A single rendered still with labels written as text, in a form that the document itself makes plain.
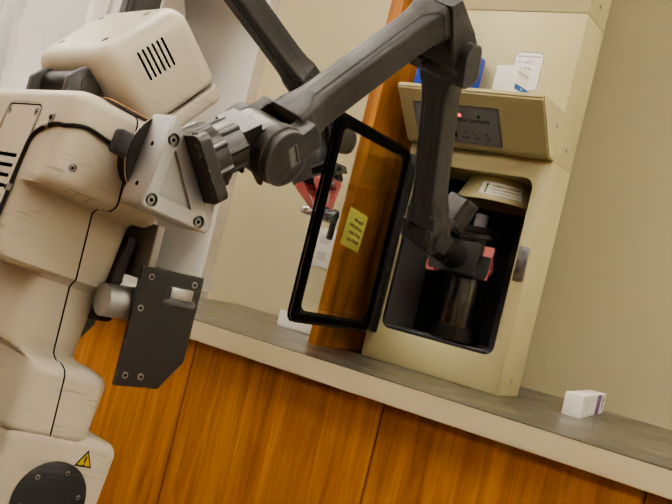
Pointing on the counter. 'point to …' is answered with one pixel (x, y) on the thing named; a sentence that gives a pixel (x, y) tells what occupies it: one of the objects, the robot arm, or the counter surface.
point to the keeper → (520, 264)
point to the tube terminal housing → (461, 169)
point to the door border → (316, 222)
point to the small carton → (511, 78)
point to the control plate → (489, 122)
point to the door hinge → (393, 245)
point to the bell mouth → (497, 194)
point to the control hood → (525, 138)
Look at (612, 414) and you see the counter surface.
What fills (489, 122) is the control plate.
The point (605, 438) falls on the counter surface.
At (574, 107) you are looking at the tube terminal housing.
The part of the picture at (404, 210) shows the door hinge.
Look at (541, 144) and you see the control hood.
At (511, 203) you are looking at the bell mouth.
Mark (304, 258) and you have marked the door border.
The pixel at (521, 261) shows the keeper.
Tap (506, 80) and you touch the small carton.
